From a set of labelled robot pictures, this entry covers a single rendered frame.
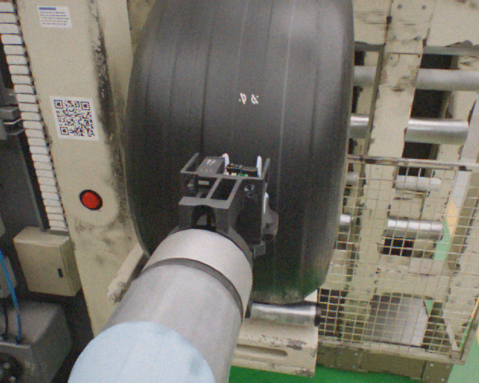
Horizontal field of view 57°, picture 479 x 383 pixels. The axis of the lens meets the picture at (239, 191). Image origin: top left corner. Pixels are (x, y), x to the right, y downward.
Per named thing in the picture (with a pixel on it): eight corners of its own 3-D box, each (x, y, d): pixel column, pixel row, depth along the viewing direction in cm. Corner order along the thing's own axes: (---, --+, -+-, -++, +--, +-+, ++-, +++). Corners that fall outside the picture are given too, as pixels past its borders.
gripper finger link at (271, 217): (282, 197, 47) (274, 238, 39) (281, 210, 48) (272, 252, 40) (239, 194, 48) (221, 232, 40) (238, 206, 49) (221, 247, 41)
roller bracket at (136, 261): (112, 331, 82) (104, 291, 77) (176, 215, 115) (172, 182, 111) (129, 333, 81) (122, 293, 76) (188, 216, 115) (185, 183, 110)
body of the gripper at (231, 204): (274, 156, 41) (256, 213, 30) (270, 237, 44) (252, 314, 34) (195, 150, 42) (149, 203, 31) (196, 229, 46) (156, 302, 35)
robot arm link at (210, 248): (242, 359, 30) (128, 341, 31) (252, 314, 34) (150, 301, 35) (245, 264, 27) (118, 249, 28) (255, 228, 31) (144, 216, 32)
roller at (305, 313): (133, 306, 84) (126, 298, 81) (140, 284, 87) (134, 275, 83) (318, 331, 79) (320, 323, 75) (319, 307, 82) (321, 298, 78)
